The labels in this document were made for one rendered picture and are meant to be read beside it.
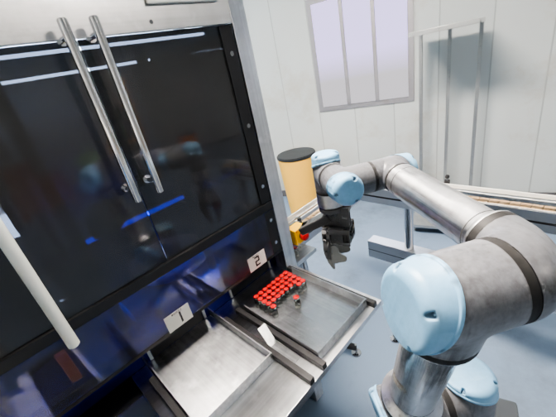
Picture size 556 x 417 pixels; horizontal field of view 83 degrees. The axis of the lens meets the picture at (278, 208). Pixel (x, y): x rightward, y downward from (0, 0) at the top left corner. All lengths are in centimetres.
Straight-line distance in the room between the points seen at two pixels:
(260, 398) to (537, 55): 326
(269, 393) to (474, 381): 50
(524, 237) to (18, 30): 93
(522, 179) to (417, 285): 343
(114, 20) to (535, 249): 90
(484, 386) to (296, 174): 286
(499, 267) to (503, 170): 332
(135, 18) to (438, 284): 85
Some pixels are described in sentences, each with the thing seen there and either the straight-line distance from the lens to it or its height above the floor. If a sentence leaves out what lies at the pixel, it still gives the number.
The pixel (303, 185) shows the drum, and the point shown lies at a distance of 346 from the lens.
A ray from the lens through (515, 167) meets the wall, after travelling 376.
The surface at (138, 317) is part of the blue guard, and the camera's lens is 102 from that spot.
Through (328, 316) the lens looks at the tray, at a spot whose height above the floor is 88.
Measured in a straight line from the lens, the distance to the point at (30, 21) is 87.
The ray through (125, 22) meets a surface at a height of 182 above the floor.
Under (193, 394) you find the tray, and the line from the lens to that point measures 106.
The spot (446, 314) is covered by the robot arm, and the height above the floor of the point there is 139.
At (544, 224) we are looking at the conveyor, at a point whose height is 88.
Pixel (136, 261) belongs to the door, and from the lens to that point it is 96.
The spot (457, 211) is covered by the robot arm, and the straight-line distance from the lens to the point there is 59.
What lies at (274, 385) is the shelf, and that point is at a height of 88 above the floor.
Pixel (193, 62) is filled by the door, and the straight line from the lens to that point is 100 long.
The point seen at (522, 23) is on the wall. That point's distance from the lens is 350.
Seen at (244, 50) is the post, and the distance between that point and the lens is 110.
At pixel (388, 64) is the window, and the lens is 350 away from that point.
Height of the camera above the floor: 168
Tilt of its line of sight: 25 degrees down
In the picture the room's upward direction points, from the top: 12 degrees counter-clockwise
